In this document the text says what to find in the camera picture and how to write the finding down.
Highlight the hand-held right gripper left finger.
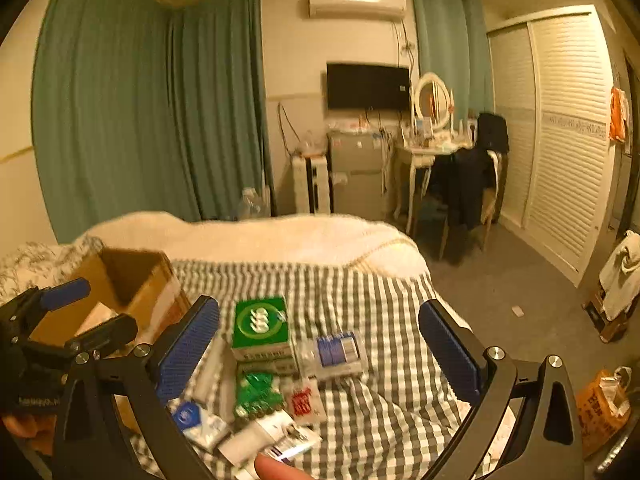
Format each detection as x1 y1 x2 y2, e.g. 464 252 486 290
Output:
51 295 221 480

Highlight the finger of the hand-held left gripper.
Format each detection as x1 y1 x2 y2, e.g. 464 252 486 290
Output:
0 277 92 333
27 314 139 363

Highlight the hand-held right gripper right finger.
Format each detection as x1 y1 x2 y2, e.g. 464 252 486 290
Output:
418 299 586 480

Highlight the blue tissue packet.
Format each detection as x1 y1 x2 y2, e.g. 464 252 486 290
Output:
167 397 233 452

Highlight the brown cardboard box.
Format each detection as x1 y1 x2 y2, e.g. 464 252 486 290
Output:
30 247 193 433

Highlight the green box with round logo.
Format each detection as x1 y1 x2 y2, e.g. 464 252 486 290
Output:
231 296 297 376

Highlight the clear plastic bottle blue label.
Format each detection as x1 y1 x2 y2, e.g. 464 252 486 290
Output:
295 331 368 379

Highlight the person's left hand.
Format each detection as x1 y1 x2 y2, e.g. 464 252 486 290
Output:
0 410 57 443

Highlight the floral white pillow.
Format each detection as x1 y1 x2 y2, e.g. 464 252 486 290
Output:
0 240 103 307

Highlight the green sachet packet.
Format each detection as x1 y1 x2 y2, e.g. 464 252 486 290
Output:
235 371 284 422

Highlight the grey checked bed sheet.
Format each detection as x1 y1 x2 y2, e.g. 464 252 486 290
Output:
130 259 501 480

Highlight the white packet with red print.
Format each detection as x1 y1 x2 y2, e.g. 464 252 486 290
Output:
285 379 328 428

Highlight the white towel blanket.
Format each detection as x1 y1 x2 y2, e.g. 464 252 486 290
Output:
85 211 431 282

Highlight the wooden stool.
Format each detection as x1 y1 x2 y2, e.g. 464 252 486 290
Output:
582 285 632 344

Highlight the orange plastic bag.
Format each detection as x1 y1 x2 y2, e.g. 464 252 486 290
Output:
575 367 633 459

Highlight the large clear water bottle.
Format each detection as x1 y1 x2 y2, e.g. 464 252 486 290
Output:
237 187 272 222

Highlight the white chair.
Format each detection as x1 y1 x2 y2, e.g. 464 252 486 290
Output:
435 150 509 262

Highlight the black jacket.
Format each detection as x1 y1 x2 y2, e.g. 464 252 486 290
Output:
430 112 511 232

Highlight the white towel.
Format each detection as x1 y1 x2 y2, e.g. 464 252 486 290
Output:
597 230 640 322

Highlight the wide green curtain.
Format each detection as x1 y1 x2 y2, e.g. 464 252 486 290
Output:
31 0 273 244

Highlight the white vanity table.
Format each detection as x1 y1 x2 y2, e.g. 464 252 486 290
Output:
392 132 474 234

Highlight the grey small fridge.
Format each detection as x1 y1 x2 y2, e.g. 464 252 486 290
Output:
326 130 389 214

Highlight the white louvered wardrobe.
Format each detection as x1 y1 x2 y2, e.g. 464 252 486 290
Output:
487 5 622 288

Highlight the white oval mirror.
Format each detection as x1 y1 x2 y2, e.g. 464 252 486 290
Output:
412 72 452 129

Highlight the orange hanging cloth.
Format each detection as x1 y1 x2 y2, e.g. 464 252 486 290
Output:
609 86 631 143

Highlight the narrow green curtain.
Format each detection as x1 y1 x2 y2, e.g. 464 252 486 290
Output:
410 0 496 127

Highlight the white air conditioner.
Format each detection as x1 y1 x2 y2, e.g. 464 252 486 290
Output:
307 0 407 22

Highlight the black wall cable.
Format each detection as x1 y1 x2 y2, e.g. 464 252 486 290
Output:
277 102 302 157

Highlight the black wall television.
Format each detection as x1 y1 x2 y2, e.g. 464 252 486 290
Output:
326 62 411 111

